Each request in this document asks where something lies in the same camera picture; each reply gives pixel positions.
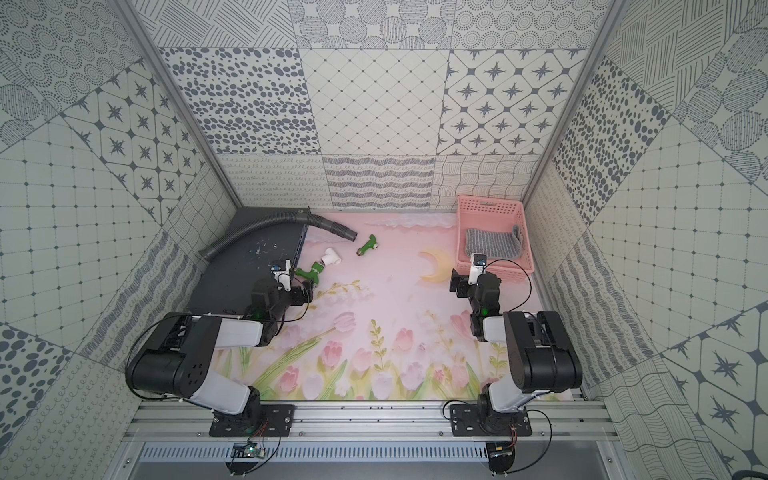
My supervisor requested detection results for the grey striped square dishcloth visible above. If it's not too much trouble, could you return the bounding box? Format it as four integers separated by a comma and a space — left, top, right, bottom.
465, 225, 523, 260

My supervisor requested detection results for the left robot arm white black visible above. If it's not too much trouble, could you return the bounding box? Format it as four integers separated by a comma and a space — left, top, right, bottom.
125, 273, 314, 425

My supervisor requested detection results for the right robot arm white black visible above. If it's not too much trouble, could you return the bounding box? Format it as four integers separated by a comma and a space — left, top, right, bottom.
449, 270, 583, 429

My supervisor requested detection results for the yellow crescent moon toy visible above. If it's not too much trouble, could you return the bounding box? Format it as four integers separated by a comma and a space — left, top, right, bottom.
419, 248, 454, 284

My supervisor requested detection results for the green white toy piece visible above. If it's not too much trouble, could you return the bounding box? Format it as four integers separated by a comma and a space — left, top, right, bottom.
294, 247, 342, 284

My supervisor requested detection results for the dark grey tray mat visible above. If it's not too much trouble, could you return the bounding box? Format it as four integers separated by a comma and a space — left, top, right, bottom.
186, 223, 308, 314

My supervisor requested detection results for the pink plastic basket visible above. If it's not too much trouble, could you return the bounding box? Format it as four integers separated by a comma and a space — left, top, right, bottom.
455, 195, 535, 282

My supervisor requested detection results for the pink floral table mat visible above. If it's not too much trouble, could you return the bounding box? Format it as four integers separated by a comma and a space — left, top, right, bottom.
213, 213, 509, 401

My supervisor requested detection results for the small green toy piece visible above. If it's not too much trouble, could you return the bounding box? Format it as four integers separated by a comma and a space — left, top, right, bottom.
356, 234, 378, 257

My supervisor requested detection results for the green circuit board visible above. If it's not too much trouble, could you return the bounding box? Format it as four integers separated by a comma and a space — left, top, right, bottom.
231, 443, 267, 461

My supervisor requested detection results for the right black controller box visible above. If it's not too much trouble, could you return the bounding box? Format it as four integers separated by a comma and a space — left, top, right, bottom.
485, 443, 516, 475

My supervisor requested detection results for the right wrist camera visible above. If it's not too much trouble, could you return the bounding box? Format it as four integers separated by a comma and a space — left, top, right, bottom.
468, 253, 488, 285

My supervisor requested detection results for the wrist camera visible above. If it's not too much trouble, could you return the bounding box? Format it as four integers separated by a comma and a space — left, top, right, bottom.
468, 253, 488, 285
269, 259, 292, 292

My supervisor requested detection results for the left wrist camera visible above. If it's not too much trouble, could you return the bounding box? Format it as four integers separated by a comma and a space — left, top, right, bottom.
269, 259, 292, 292

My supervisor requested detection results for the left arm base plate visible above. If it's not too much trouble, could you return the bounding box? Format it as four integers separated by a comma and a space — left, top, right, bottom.
209, 404, 296, 438

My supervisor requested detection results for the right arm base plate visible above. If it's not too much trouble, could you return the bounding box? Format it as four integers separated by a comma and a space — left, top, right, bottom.
444, 402, 532, 437

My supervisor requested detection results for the aluminium rail frame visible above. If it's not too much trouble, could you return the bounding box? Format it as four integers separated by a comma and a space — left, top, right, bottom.
122, 401, 619, 443

